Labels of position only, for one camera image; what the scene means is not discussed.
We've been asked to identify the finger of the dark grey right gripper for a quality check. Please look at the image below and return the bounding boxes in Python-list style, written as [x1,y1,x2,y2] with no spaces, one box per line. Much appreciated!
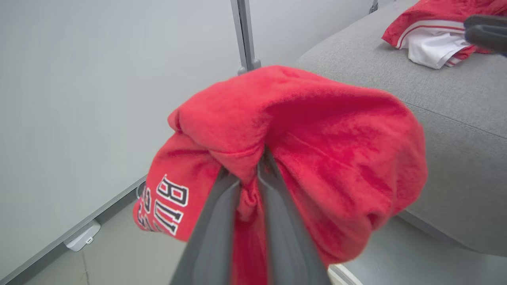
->
[465,26,507,56]
[463,15,507,29]

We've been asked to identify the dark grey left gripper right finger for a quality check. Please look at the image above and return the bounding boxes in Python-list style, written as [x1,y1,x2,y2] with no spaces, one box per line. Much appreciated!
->
[256,148,332,285]

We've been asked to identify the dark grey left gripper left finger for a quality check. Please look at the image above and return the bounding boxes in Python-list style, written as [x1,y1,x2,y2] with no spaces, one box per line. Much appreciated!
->
[170,168,242,285]

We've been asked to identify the red shirt with letter print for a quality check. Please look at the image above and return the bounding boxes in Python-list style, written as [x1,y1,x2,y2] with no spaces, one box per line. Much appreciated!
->
[133,65,429,285]

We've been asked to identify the grey fabric sofa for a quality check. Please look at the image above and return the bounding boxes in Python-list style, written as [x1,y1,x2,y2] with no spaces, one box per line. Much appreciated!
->
[295,0,507,258]

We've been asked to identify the red and white shorts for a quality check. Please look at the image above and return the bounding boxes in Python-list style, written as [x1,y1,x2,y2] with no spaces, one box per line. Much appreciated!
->
[381,0,507,70]

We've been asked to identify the white wall socket box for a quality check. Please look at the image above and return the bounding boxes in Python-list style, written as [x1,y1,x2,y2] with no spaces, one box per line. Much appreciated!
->
[63,220,102,252]

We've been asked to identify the grey wall baseboard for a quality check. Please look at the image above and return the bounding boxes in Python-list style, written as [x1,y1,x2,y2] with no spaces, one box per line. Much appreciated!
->
[0,174,148,285]

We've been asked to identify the grey metal partition post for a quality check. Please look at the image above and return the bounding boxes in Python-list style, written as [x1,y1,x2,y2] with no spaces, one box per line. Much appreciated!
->
[231,0,262,76]

